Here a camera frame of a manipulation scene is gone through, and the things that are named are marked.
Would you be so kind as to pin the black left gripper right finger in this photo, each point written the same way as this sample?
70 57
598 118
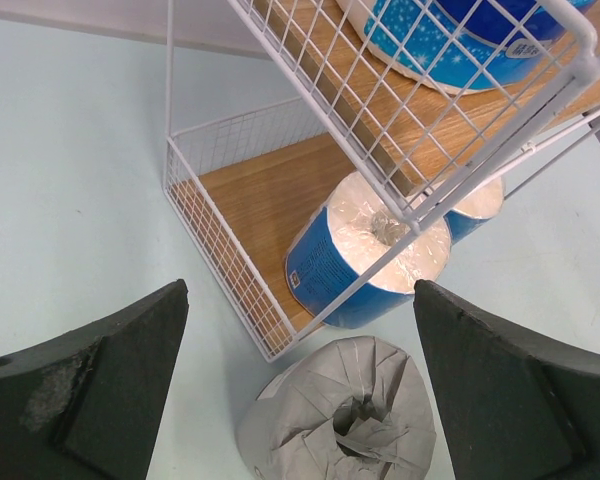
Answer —
513 403

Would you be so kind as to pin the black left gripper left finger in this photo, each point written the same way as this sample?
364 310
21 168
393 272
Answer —
88 404

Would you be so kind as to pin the grey paper roll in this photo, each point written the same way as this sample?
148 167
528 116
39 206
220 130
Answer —
357 408

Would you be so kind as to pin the blue starry paper roll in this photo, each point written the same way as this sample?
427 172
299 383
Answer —
477 208

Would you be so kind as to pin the light blue paper roll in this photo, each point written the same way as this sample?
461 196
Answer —
348 233

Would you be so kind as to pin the blue Tempo paper roll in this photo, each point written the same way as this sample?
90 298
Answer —
463 47

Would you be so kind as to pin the white wire wooden shelf rack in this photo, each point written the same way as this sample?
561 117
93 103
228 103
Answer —
245 186

